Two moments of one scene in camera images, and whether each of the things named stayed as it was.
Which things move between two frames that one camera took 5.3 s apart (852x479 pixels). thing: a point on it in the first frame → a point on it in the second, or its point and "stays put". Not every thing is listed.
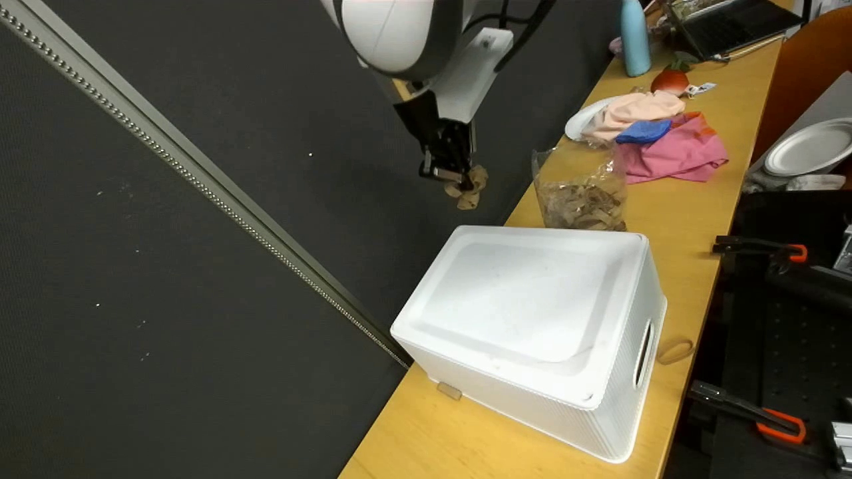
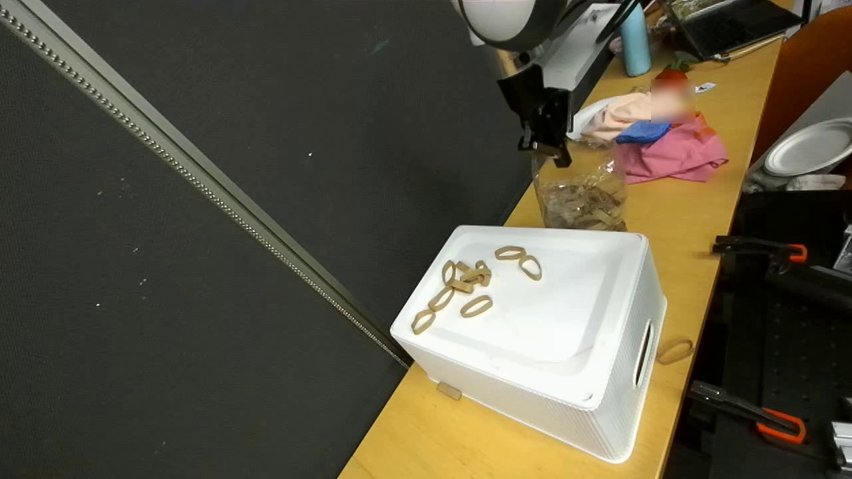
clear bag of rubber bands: (581, 191) stays put
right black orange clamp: (769, 418) stays put
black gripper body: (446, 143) → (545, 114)
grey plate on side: (811, 148) stays put
